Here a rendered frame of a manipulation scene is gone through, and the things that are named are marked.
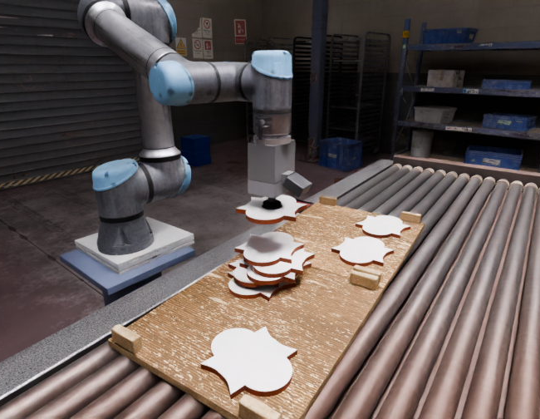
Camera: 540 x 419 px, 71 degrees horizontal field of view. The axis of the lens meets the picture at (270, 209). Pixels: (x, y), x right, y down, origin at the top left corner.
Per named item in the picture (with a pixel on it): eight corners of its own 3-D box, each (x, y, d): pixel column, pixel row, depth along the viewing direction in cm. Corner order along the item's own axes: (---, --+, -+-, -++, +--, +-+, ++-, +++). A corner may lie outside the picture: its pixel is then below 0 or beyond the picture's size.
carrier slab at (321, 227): (247, 253, 97) (247, 247, 97) (317, 205, 129) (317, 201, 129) (382, 294, 80) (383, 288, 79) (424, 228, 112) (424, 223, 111)
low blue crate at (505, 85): (479, 89, 447) (481, 80, 443) (481, 87, 477) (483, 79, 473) (529, 91, 423) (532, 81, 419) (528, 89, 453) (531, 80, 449)
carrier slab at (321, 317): (108, 347, 65) (107, 339, 64) (247, 253, 97) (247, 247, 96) (282, 452, 47) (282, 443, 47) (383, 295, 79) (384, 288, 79)
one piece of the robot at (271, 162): (298, 129, 66) (296, 215, 72) (319, 123, 74) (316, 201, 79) (242, 124, 72) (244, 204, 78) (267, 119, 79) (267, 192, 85)
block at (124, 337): (111, 342, 64) (109, 327, 63) (120, 335, 65) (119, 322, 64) (135, 355, 61) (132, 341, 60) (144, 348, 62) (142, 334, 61)
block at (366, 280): (348, 283, 81) (349, 272, 80) (351, 278, 82) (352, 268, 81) (375, 291, 78) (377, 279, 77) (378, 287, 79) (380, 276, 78)
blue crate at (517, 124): (480, 127, 468) (483, 114, 463) (491, 124, 492) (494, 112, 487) (526, 132, 433) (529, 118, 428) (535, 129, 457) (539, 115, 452)
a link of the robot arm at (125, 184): (90, 211, 104) (81, 163, 99) (135, 199, 113) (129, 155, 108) (109, 222, 96) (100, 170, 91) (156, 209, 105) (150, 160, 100)
